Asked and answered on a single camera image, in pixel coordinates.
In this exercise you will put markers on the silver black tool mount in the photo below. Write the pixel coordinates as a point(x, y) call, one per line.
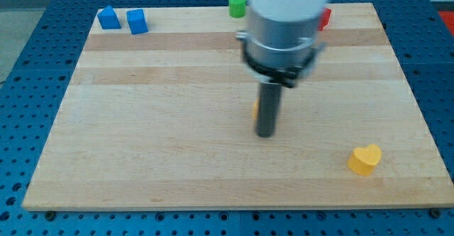
point(279, 52)

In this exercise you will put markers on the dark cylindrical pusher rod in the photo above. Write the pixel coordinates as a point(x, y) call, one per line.
point(268, 109)

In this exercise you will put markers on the yellow hexagon block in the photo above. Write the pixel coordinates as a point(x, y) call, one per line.
point(255, 110)

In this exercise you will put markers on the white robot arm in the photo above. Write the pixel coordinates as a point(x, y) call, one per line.
point(288, 10)

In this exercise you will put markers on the yellow heart block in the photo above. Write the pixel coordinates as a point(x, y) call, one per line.
point(363, 160)

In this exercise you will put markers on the red block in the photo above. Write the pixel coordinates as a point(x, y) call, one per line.
point(325, 17)

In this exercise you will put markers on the green cylinder block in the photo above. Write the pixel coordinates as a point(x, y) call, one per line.
point(237, 8)

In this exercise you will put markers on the wooden board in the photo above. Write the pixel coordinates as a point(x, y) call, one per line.
point(163, 121)

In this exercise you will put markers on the blue cube block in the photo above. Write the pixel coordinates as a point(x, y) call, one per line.
point(136, 21)

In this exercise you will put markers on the blue pentagon block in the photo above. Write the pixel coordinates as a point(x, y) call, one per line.
point(108, 19)

